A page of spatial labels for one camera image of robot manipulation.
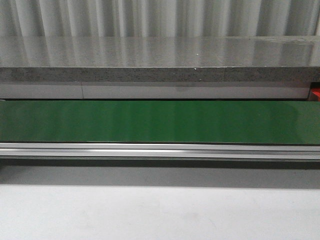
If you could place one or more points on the aluminium conveyor rail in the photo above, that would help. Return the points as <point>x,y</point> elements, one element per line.
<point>237,152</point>

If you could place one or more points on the white pleated curtain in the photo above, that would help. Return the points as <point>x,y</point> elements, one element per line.
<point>159,18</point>

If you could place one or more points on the red plastic tray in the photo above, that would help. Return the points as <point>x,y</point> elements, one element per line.
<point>314,94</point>

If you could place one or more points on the grey granite counter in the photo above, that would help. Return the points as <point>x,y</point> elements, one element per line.
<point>77,68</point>

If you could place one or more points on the green conveyor belt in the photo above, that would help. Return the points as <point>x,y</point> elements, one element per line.
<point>161,121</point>

